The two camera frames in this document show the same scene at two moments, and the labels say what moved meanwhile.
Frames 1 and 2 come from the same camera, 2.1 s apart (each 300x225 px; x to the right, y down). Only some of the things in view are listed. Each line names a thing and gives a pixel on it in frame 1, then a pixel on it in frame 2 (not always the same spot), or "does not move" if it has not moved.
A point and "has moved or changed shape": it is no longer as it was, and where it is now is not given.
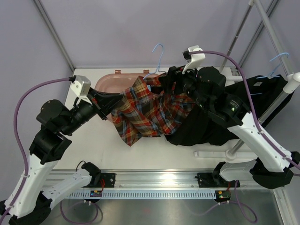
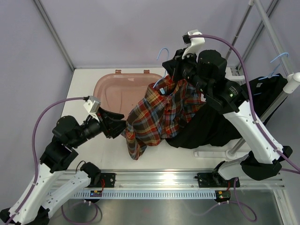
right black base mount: (213, 180) does not move
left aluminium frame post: (54, 33) does not move
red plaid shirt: (146, 109) has moved or changed shape
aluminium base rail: (161, 179) does not move
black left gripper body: (98, 104) → (106, 124)
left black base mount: (102, 180) does not move
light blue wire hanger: (158, 68) → (158, 56)
